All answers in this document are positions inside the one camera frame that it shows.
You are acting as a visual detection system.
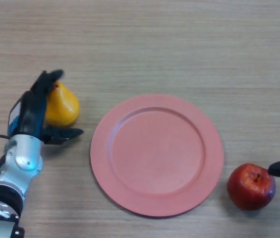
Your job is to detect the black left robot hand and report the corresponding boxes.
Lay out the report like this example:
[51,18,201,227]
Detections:
[7,69,85,145]

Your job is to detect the yellow pear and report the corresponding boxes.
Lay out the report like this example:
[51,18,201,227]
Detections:
[44,81,80,126]

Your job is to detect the pink round plate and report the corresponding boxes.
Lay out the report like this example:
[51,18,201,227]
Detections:
[90,94,225,219]

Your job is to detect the red apple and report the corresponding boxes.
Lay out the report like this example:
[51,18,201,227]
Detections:
[226,163,277,211]

